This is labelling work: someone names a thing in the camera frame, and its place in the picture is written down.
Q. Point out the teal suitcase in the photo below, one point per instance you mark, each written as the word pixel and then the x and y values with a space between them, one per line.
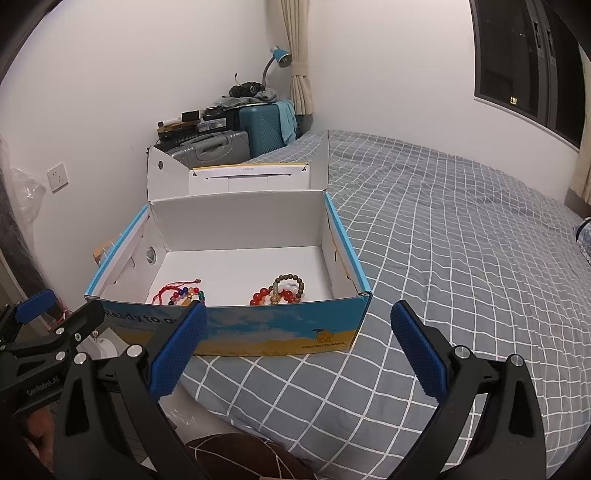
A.
pixel 262 124

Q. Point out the red braided cord gold charm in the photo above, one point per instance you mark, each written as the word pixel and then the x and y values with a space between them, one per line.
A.
pixel 179 293

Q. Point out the white wall socket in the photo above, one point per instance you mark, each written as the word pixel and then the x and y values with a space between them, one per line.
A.
pixel 57 178

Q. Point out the blue yellow cardboard shoe box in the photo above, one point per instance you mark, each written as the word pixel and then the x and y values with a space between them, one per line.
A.
pixel 278 271

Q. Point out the grey suitcase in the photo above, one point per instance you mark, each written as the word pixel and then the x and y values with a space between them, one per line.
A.
pixel 222 148

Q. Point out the beige left curtain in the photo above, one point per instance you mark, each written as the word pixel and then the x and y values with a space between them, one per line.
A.
pixel 295 21

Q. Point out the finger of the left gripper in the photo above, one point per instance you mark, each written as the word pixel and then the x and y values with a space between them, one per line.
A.
pixel 35 306

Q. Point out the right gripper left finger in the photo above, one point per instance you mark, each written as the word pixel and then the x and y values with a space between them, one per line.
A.
pixel 171 348

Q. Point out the dark window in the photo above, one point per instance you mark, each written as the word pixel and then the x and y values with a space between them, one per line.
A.
pixel 528 62

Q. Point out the clear plastic bag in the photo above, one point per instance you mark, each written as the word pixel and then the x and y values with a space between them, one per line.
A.
pixel 28 195

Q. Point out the black headphones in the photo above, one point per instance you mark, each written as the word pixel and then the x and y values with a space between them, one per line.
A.
pixel 247 89

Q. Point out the grey checked bed sheet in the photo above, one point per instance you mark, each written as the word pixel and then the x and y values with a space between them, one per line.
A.
pixel 490 262

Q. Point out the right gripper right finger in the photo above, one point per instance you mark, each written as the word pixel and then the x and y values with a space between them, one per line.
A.
pixel 425 348

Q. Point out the light blue cloth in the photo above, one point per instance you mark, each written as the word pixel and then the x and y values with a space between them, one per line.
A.
pixel 288 121

